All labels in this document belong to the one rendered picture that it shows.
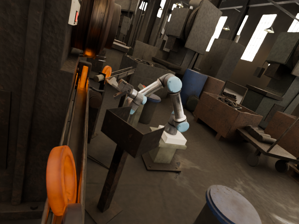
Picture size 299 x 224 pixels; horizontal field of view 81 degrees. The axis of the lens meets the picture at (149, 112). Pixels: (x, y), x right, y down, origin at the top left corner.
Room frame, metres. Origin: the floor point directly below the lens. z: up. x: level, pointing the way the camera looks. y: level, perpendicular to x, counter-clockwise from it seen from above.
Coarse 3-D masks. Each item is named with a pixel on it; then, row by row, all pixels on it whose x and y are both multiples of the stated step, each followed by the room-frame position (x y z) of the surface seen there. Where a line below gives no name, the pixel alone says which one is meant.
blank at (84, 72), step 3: (84, 66) 1.19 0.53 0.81; (84, 69) 1.16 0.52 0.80; (87, 69) 1.18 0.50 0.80; (84, 72) 1.15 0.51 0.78; (81, 75) 1.14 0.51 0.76; (84, 75) 1.14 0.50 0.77; (81, 78) 1.13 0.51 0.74; (84, 78) 1.14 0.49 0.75; (81, 81) 1.14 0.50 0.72; (84, 81) 1.14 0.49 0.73; (81, 84) 1.15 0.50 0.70; (84, 84) 1.15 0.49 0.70; (81, 87) 1.17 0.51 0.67
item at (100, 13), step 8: (96, 0) 1.01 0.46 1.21; (104, 0) 1.04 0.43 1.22; (96, 8) 1.00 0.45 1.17; (104, 8) 1.02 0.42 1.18; (96, 16) 1.00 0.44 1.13; (104, 16) 1.01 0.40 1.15; (96, 24) 1.01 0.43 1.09; (104, 24) 1.01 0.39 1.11; (96, 32) 1.02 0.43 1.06; (88, 40) 1.02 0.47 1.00; (96, 40) 1.03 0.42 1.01; (88, 48) 1.06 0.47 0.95; (96, 48) 1.07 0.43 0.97
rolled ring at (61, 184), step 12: (48, 156) 0.36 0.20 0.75; (60, 156) 0.36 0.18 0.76; (72, 156) 0.46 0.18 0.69; (48, 168) 0.33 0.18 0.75; (60, 168) 0.34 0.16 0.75; (72, 168) 0.44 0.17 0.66; (48, 180) 0.31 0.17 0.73; (60, 180) 0.32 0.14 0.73; (72, 180) 0.43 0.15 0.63; (48, 192) 0.30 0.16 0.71; (60, 192) 0.31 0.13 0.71; (72, 192) 0.39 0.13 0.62; (60, 204) 0.30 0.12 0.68
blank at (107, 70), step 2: (106, 66) 1.67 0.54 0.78; (108, 66) 1.68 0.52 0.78; (104, 68) 1.64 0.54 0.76; (106, 68) 1.64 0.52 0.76; (108, 68) 1.67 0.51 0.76; (110, 68) 1.72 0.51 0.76; (104, 70) 1.63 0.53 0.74; (106, 70) 1.64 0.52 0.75; (108, 70) 1.68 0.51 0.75; (110, 70) 1.73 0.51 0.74; (102, 72) 1.62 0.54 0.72; (104, 72) 1.62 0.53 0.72; (106, 72) 1.65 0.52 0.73; (108, 72) 1.72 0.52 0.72; (110, 72) 1.75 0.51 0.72; (106, 74) 1.72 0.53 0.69; (108, 74) 1.72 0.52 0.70; (110, 74) 1.76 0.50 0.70; (106, 76) 1.70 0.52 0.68; (108, 76) 1.72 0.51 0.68
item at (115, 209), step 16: (112, 112) 0.83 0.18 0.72; (128, 112) 1.01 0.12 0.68; (112, 128) 0.81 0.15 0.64; (128, 128) 0.76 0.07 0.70; (160, 128) 0.85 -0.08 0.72; (128, 144) 0.75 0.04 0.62; (144, 144) 0.76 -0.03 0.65; (112, 160) 0.87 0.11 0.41; (112, 176) 0.85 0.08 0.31; (112, 192) 0.87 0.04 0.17; (96, 208) 0.86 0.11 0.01; (112, 208) 0.90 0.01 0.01
